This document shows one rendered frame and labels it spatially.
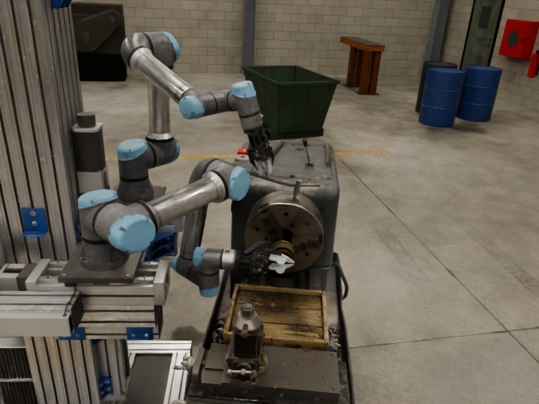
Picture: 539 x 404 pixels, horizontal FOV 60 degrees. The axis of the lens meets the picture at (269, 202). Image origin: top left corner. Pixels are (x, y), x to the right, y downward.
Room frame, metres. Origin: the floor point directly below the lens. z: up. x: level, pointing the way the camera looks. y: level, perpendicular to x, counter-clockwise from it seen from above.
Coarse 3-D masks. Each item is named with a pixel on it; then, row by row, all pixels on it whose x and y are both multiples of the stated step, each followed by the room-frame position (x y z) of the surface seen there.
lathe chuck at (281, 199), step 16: (256, 208) 1.66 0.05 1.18; (272, 208) 1.62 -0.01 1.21; (288, 208) 1.61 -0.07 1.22; (304, 208) 1.61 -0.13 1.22; (256, 224) 1.62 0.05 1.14; (288, 224) 1.61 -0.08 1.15; (304, 224) 1.61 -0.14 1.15; (320, 224) 1.61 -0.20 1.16; (256, 240) 1.62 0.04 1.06; (288, 240) 1.68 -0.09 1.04; (304, 256) 1.61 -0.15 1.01; (288, 272) 1.61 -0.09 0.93
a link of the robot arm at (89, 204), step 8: (88, 192) 1.30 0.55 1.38; (96, 192) 1.30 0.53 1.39; (104, 192) 1.29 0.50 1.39; (112, 192) 1.29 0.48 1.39; (80, 200) 1.24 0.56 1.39; (88, 200) 1.23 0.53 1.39; (96, 200) 1.23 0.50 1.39; (104, 200) 1.24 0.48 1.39; (112, 200) 1.26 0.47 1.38; (80, 208) 1.23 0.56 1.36; (88, 208) 1.22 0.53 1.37; (96, 208) 1.22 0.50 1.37; (80, 216) 1.24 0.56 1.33; (88, 216) 1.22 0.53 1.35; (96, 216) 1.20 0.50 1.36; (80, 224) 1.25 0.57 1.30; (88, 224) 1.21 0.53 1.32; (88, 232) 1.23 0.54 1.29
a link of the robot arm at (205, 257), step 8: (200, 248) 1.45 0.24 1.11; (208, 248) 1.45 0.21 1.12; (216, 248) 1.46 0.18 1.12; (192, 256) 1.43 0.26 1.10; (200, 256) 1.42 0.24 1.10; (208, 256) 1.42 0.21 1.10; (216, 256) 1.42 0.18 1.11; (192, 264) 1.42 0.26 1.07; (200, 264) 1.41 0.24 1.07; (208, 264) 1.41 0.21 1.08; (216, 264) 1.41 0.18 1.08; (208, 272) 1.41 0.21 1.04; (216, 272) 1.43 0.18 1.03
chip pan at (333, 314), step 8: (328, 280) 2.15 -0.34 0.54; (336, 280) 2.15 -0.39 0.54; (328, 288) 2.07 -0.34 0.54; (336, 288) 2.08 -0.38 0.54; (224, 296) 1.95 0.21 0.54; (328, 296) 2.00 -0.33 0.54; (336, 296) 2.00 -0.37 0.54; (224, 304) 1.89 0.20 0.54; (328, 304) 1.93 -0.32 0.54; (336, 304) 1.94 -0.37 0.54; (224, 312) 1.83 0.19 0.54; (328, 312) 1.87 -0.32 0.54; (336, 312) 1.87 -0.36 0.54; (216, 320) 1.76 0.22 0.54; (328, 320) 1.81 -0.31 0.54; (336, 320) 1.81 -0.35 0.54
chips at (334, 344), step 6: (222, 318) 1.75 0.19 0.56; (216, 324) 1.73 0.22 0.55; (222, 324) 1.71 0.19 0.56; (330, 324) 1.71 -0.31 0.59; (216, 330) 1.68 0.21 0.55; (222, 330) 1.67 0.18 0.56; (330, 330) 1.69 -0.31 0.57; (336, 330) 1.72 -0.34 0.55; (216, 336) 1.61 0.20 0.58; (222, 336) 1.60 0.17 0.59; (330, 336) 1.67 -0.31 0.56; (336, 336) 1.68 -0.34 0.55; (210, 342) 1.60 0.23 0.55; (216, 342) 1.56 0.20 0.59; (222, 342) 1.56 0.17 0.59; (330, 342) 1.59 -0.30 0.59; (336, 342) 1.60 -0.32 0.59; (210, 348) 1.54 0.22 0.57; (330, 348) 1.55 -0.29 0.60; (336, 348) 1.59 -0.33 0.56; (342, 348) 1.62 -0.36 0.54; (342, 354) 1.57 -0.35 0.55; (342, 360) 1.53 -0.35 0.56
